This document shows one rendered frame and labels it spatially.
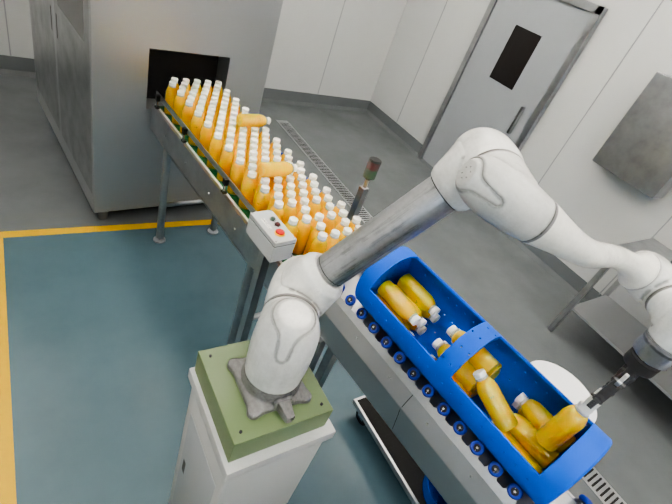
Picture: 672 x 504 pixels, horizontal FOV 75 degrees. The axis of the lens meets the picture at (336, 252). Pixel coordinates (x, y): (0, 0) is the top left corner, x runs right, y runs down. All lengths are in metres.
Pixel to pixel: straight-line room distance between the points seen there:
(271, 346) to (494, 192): 0.58
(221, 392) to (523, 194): 0.84
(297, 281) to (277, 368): 0.24
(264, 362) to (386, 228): 0.43
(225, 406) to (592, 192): 4.19
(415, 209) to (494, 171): 0.25
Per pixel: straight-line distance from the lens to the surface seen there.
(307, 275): 1.14
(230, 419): 1.16
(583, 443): 1.44
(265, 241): 1.70
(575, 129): 4.94
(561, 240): 0.95
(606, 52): 4.95
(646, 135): 4.45
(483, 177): 0.85
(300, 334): 1.02
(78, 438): 2.38
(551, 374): 1.89
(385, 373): 1.67
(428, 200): 1.02
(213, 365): 1.24
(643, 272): 1.28
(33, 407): 2.49
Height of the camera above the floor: 2.09
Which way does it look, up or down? 35 degrees down
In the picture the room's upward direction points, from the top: 22 degrees clockwise
